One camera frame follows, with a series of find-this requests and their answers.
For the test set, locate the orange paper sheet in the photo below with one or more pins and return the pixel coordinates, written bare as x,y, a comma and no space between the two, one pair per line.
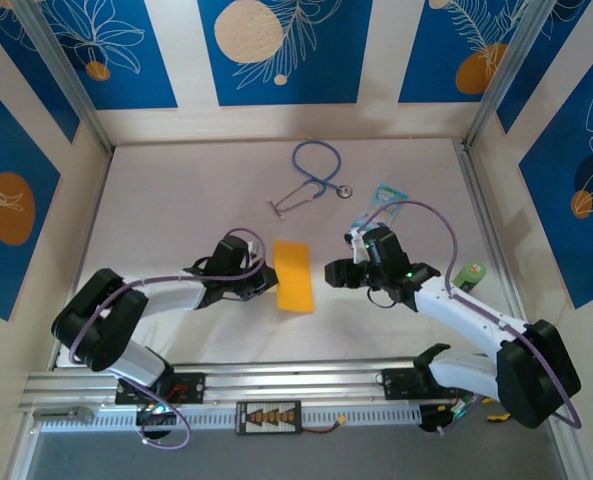
293,280

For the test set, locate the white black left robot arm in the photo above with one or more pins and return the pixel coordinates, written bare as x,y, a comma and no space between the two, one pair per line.
171,297

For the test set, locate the blue white wipes packet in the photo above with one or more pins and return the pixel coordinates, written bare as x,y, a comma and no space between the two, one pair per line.
388,192

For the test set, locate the blue stethoscope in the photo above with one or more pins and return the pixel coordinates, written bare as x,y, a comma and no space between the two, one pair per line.
344,191

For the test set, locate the green bottle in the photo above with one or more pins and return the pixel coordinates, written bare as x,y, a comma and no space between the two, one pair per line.
471,272

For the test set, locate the black power distribution board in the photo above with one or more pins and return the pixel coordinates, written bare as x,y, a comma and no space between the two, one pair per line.
268,417

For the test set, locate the small circuit board green LED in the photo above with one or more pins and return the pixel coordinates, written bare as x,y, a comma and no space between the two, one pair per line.
156,410
461,410

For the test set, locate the yellow black pliers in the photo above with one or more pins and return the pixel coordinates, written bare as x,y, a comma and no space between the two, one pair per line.
496,419

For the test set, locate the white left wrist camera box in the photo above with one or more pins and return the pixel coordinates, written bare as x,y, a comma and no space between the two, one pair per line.
256,250

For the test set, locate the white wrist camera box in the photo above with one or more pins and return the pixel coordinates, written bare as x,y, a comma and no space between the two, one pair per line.
256,250
358,247

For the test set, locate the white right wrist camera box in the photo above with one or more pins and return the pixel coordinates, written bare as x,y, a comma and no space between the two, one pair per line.
358,247

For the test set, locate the long aluminium frame rail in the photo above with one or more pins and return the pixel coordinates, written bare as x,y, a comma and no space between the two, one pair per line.
296,380

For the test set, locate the aluminium side rail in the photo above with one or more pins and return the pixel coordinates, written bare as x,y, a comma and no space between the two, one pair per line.
476,185

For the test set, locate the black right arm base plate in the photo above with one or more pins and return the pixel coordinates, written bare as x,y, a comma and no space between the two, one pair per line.
401,384

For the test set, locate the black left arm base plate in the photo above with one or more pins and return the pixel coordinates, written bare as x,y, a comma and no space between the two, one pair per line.
191,387

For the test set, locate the aluminium corner post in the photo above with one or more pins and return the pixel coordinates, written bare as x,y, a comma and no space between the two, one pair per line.
506,70
61,70

